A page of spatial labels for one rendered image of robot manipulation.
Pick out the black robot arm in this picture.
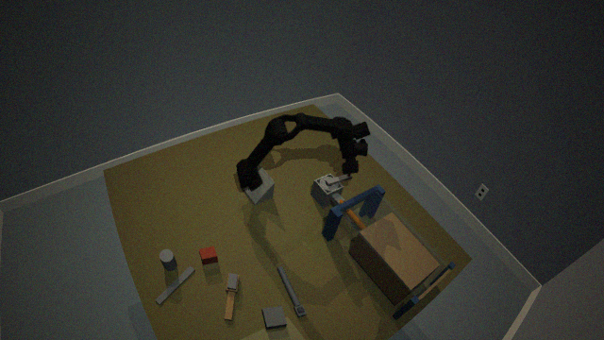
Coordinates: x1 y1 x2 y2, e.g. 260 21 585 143
237 112 370 192

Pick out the grey flat bar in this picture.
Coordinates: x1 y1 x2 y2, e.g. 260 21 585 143
156 266 195 305

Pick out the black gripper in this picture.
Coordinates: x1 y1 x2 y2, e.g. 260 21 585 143
340 139 359 175

